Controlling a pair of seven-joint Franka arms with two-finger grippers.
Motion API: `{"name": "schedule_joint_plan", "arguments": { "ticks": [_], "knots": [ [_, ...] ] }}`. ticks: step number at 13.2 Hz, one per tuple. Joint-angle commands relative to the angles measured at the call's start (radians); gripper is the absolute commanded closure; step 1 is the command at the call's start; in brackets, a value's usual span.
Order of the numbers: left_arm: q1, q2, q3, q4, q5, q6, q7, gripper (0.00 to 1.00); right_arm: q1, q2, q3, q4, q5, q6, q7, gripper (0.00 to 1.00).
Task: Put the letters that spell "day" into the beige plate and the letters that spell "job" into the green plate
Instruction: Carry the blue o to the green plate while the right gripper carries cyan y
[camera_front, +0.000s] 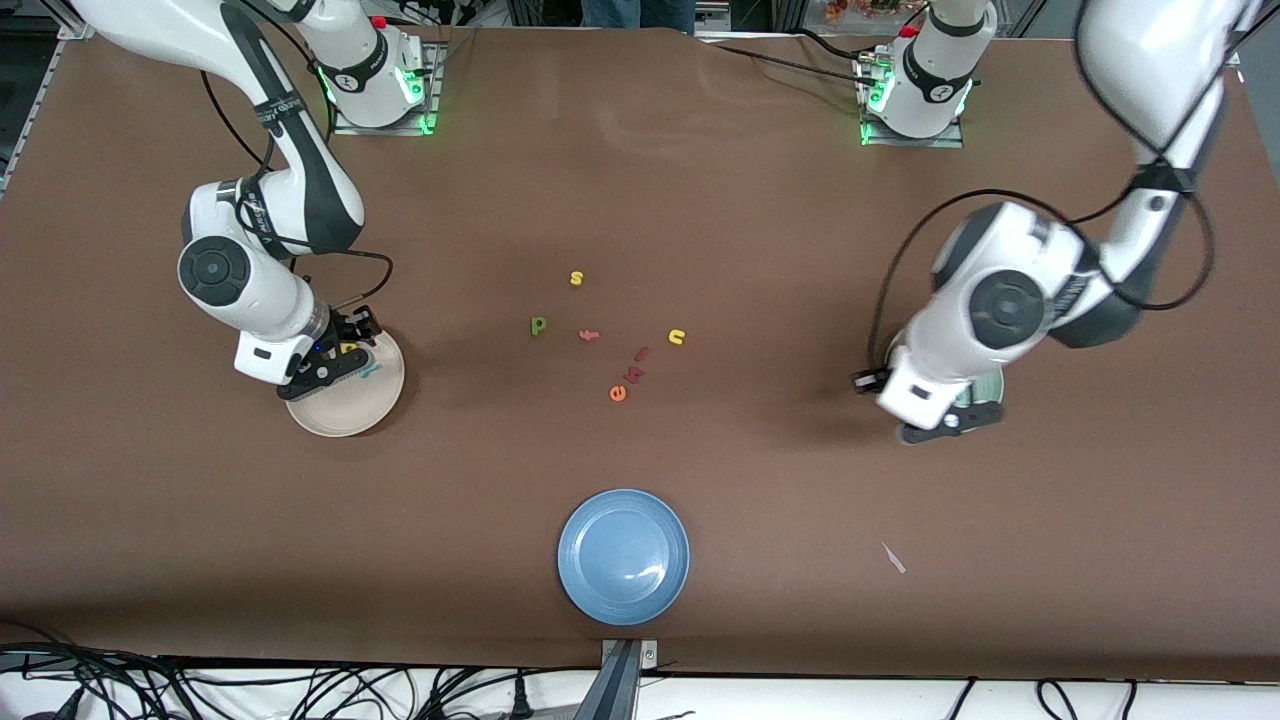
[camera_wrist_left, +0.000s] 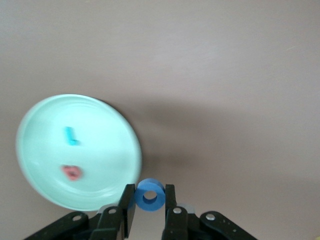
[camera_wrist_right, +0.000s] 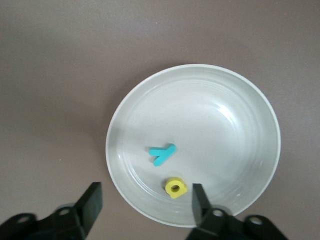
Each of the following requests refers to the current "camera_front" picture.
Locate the black mount pole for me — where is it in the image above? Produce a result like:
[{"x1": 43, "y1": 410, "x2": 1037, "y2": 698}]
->
[{"x1": 573, "y1": 640, "x2": 643, "y2": 720}]

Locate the beige plate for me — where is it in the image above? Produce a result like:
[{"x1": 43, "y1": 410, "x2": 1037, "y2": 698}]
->
[{"x1": 285, "y1": 322, "x2": 406, "y2": 438}]

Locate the black tangled cable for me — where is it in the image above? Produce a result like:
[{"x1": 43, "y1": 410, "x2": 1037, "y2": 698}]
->
[{"x1": 0, "y1": 618, "x2": 601, "y2": 720}]

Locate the silver clamp bracket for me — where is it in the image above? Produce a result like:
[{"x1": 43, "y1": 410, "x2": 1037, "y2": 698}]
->
[{"x1": 600, "y1": 638, "x2": 660, "y2": 673}]

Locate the blue plate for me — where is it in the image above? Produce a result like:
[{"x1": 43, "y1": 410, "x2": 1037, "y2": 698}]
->
[{"x1": 557, "y1": 488, "x2": 691, "y2": 627}]

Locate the silver table edge rail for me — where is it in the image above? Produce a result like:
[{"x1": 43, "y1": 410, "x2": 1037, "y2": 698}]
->
[{"x1": 0, "y1": 38, "x2": 63, "y2": 196}]

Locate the brown table cover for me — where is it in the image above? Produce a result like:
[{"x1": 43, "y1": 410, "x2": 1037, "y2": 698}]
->
[{"x1": 0, "y1": 18, "x2": 1280, "y2": 683}]

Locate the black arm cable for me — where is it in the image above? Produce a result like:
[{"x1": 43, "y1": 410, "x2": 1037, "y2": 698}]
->
[
  {"x1": 865, "y1": 0, "x2": 1219, "y2": 376},
  {"x1": 198, "y1": 0, "x2": 393, "y2": 311}
]

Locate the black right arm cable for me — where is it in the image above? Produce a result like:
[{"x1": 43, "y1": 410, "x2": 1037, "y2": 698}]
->
[{"x1": 198, "y1": 0, "x2": 393, "y2": 311}]

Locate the person in blue jeans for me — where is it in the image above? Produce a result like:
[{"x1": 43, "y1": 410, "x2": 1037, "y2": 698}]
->
[{"x1": 580, "y1": 0, "x2": 698, "y2": 33}]

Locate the black cable on table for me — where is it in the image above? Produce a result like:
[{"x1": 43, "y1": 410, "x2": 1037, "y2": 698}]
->
[{"x1": 700, "y1": 28, "x2": 886, "y2": 91}]

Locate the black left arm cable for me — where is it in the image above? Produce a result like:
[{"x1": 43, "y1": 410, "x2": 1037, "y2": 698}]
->
[{"x1": 865, "y1": 0, "x2": 1219, "y2": 376}]

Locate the green plate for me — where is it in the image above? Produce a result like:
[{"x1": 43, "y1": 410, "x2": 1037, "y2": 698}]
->
[{"x1": 885, "y1": 330, "x2": 1005, "y2": 413}]

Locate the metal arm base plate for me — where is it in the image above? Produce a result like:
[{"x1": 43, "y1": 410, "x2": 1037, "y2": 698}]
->
[
  {"x1": 330, "y1": 42, "x2": 443, "y2": 138},
  {"x1": 858, "y1": 55, "x2": 967, "y2": 150}
]

